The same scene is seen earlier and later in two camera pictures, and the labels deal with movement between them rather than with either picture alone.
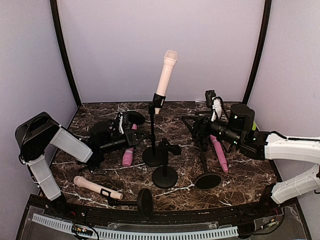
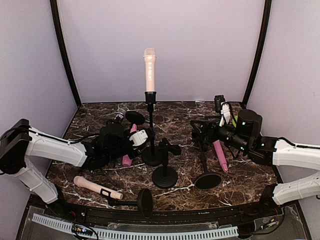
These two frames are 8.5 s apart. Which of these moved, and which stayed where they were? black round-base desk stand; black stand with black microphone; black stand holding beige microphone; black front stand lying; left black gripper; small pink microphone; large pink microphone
Moved: left black gripper; black stand holding beige microphone
Stayed: black front stand lying; black round-base desk stand; small pink microphone; large pink microphone; black stand with black microphone
